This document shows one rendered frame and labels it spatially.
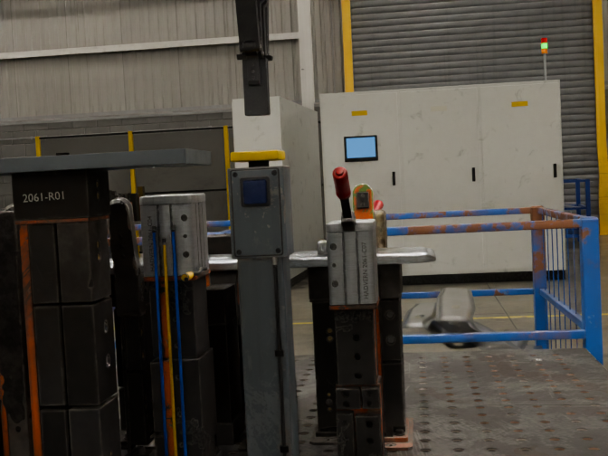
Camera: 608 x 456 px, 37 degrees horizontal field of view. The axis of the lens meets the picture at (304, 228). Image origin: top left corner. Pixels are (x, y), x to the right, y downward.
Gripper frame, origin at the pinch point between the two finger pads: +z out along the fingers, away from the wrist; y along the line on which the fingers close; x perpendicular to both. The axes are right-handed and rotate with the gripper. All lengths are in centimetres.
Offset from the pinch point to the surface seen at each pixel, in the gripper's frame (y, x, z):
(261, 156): -2.5, -0.8, 8.8
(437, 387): 66, -22, 54
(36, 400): -3.3, 29.7, 38.4
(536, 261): 316, -71, 54
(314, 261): 24.6, -3.3, 24.2
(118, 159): -6.5, 16.1, 8.4
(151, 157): -6.5, 11.9, 8.4
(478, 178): 809, -76, 17
